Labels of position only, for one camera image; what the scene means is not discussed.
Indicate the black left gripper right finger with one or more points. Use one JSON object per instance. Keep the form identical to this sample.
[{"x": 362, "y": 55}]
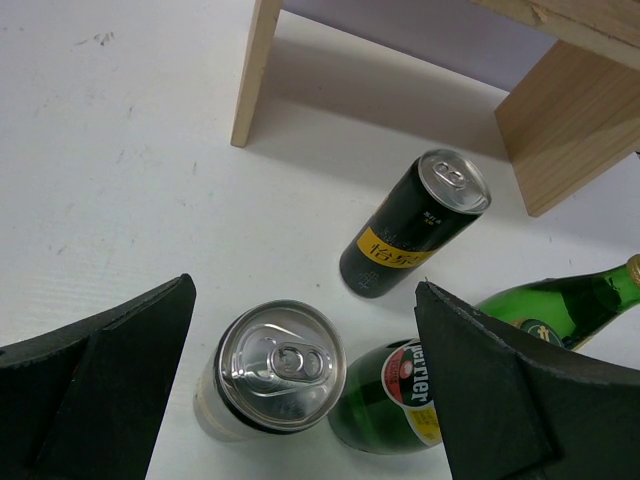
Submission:
[{"x": 511, "y": 406}]

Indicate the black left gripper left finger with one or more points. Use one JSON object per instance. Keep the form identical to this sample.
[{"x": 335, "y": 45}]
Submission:
[{"x": 86, "y": 401}]

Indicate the green perrier bottle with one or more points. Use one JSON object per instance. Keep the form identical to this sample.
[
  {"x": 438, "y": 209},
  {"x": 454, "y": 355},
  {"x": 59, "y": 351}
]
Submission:
[
  {"x": 568, "y": 311},
  {"x": 386, "y": 407}
]

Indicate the black gold band can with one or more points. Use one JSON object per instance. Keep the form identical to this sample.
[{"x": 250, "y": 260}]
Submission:
[{"x": 278, "y": 369}]

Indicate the light wooden shelf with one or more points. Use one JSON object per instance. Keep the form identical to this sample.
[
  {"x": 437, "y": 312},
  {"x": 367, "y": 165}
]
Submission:
[{"x": 552, "y": 85}]

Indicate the black yellow label can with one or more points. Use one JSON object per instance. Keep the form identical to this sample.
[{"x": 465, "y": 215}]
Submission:
[{"x": 440, "y": 195}]

